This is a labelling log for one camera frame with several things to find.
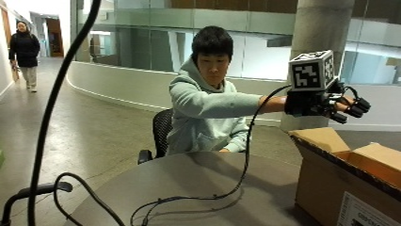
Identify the white marker cube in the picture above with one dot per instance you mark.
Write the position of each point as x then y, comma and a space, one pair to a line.
311, 71

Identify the brown cardboard box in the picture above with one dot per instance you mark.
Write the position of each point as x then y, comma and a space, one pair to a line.
351, 175

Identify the black chair armrest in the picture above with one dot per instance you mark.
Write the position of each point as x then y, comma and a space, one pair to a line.
30, 194

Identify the grey concrete column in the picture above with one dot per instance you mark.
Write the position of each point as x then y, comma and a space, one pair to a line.
317, 62

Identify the the person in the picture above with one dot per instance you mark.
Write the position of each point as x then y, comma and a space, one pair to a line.
204, 106

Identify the glass balustrade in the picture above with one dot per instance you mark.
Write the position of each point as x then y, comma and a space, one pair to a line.
234, 40

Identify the black office chair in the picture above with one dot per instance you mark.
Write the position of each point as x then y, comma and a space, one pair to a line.
160, 132

